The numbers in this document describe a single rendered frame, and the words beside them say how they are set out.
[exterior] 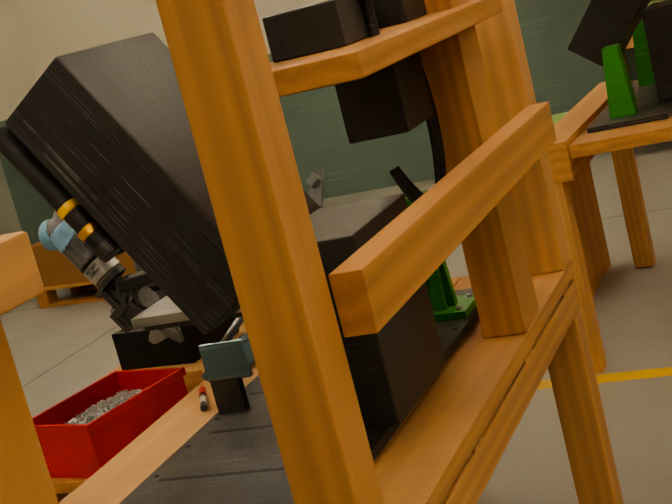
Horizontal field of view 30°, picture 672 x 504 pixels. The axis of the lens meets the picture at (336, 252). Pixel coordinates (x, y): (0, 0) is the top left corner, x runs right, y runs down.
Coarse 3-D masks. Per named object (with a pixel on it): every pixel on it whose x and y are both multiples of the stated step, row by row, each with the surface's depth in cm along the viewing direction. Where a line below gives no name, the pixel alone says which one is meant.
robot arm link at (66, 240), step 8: (64, 224) 269; (56, 232) 269; (64, 232) 269; (72, 232) 269; (56, 240) 270; (64, 240) 269; (72, 240) 269; (80, 240) 269; (64, 248) 269; (72, 248) 269; (80, 248) 269; (88, 248) 269; (72, 256) 269; (80, 256) 269; (88, 256) 268; (96, 256) 269; (80, 264) 269; (88, 264) 269
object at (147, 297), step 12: (108, 276) 268; (120, 276) 272; (108, 288) 271; (144, 288) 272; (108, 300) 272; (120, 300) 271; (132, 300) 268; (144, 300) 269; (156, 300) 272; (120, 312) 269; (132, 312) 269; (120, 324) 271
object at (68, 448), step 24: (96, 384) 282; (120, 384) 288; (144, 384) 284; (168, 384) 272; (72, 408) 276; (96, 408) 275; (120, 408) 259; (144, 408) 266; (168, 408) 272; (48, 432) 259; (72, 432) 255; (96, 432) 254; (120, 432) 259; (48, 456) 262; (72, 456) 258; (96, 456) 254
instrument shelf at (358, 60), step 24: (480, 0) 244; (408, 24) 218; (432, 24) 212; (456, 24) 225; (336, 48) 199; (360, 48) 181; (384, 48) 188; (408, 48) 198; (288, 72) 181; (312, 72) 180; (336, 72) 179; (360, 72) 177
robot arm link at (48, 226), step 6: (54, 216) 286; (48, 222) 286; (54, 222) 285; (60, 222) 284; (42, 228) 286; (48, 228) 285; (54, 228) 284; (42, 234) 286; (48, 234) 285; (42, 240) 286; (48, 240) 285; (48, 246) 287; (54, 246) 286
